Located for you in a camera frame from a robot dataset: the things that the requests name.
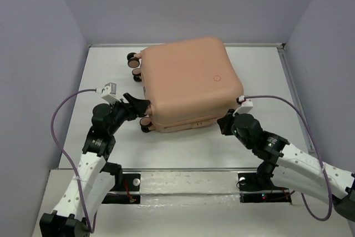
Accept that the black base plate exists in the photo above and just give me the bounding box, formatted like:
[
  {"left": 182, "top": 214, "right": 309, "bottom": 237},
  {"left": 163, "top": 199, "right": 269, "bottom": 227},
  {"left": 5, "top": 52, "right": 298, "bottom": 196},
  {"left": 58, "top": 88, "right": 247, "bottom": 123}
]
[
  {"left": 236, "top": 172, "right": 292, "bottom": 204},
  {"left": 102, "top": 173, "right": 141, "bottom": 204}
]

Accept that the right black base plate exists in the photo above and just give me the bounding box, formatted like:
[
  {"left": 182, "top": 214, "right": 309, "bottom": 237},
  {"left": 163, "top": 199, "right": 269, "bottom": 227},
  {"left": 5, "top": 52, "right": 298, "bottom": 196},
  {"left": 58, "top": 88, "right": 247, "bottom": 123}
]
[{"left": 236, "top": 172, "right": 292, "bottom": 204}]

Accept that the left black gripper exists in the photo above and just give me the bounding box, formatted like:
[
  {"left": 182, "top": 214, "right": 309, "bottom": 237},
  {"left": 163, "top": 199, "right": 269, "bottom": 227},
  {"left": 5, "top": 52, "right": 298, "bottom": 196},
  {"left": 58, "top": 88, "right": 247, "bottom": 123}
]
[{"left": 108, "top": 93, "right": 150, "bottom": 135}]

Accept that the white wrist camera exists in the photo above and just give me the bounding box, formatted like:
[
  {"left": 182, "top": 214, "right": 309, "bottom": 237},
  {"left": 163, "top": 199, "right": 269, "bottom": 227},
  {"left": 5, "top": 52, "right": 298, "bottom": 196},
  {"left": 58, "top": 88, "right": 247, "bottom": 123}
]
[
  {"left": 101, "top": 82, "right": 118, "bottom": 104},
  {"left": 235, "top": 95, "right": 253, "bottom": 114}
]

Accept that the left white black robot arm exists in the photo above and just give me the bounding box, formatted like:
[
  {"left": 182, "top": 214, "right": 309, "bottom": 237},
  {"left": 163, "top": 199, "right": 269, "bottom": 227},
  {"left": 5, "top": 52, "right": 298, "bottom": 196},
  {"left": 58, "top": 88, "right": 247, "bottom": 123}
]
[{"left": 39, "top": 92, "right": 150, "bottom": 236}]

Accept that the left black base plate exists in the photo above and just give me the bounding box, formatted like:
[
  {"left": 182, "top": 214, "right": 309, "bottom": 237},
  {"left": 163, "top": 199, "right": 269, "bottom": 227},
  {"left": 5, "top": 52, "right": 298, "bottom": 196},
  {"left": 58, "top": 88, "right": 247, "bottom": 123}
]
[{"left": 102, "top": 173, "right": 141, "bottom": 204}]

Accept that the pink hard-shell suitcase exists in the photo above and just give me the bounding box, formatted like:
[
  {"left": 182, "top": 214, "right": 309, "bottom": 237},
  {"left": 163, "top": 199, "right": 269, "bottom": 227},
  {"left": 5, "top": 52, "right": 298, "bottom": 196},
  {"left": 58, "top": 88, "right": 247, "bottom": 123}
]
[{"left": 126, "top": 37, "right": 244, "bottom": 133}]

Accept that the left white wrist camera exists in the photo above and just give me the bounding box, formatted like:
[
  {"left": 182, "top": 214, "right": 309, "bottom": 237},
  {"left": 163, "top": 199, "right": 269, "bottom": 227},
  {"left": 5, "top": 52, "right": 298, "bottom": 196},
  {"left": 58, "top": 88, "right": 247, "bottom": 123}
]
[{"left": 101, "top": 82, "right": 118, "bottom": 104}]

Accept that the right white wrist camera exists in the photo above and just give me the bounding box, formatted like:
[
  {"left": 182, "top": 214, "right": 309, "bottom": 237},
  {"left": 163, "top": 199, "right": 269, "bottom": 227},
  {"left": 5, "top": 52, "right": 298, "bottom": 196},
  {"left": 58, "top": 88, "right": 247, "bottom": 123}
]
[{"left": 235, "top": 95, "right": 253, "bottom": 114}]

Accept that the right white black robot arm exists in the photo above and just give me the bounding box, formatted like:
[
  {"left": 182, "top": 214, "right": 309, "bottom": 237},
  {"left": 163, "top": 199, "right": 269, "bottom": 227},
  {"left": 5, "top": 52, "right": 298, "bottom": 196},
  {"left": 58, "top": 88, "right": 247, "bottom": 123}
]
[{"left": 217, "top": 109, "right": 354, "bottom": 221}]

